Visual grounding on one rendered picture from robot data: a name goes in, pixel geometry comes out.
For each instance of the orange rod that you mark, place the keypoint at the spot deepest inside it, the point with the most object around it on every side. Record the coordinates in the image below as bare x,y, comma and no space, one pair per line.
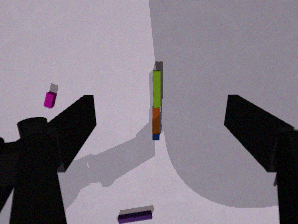
155,120

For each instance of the purple rod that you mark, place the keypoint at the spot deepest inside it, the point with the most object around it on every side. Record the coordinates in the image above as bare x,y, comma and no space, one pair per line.
137,216

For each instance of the small dark blue cube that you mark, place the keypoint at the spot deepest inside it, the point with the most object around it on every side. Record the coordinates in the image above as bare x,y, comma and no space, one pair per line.
155,136

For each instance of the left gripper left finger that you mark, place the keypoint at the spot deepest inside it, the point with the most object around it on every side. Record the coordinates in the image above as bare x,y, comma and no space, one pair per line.
44,148

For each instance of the lime green rod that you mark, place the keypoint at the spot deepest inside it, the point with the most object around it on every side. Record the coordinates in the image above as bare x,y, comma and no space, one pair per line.
156,89

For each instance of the magenta block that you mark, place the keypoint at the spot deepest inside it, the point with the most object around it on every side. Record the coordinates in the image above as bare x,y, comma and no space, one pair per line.
50,99

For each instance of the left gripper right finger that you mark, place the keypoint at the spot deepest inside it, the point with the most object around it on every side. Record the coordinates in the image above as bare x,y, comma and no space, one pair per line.
274,144

